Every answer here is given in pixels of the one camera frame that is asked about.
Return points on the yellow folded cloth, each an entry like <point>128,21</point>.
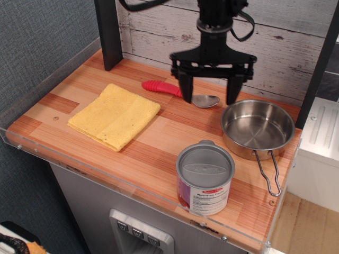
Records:
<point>115,117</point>

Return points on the grey toy fridge cabinet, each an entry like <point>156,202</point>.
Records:
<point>91,203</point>

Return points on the red-handled metal spoon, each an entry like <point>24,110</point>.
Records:
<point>201,101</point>

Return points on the black left vertical post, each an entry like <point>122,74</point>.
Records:
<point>108,25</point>

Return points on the clear acrylic table guard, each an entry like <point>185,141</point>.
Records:
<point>145,167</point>

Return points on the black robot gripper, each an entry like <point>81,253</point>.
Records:
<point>212,58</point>

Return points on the black right vertical post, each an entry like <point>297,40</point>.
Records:
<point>320,68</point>

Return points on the white side cabinet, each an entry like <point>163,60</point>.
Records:
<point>314,172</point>

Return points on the orange plush object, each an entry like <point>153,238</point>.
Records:
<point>34,248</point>

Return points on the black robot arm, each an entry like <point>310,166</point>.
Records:
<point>221,13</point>

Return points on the toy food can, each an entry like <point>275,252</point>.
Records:
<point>204,174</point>

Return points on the small stainless steel pot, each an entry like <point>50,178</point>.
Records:
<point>258,130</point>

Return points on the black vertical post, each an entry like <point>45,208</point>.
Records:
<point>320,68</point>
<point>108,25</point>

